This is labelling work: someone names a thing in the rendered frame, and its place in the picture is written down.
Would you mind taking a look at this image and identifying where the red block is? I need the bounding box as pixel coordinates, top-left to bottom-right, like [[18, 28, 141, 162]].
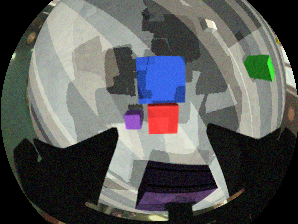
[[146, 103, 180, 135]]

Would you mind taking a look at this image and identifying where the blue block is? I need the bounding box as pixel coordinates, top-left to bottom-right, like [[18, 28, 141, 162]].
[[136, 56, 186, 104]]

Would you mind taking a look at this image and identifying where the small purple block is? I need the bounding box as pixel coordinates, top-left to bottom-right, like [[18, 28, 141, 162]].
[[124, 109, 144, 129]]

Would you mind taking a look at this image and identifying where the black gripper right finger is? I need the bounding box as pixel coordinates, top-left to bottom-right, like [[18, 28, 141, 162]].
[[206, 124, 281, 196]]

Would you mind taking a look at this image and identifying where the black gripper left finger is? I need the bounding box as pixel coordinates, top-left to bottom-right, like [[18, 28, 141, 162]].
[[33, 127, 118, 205]]

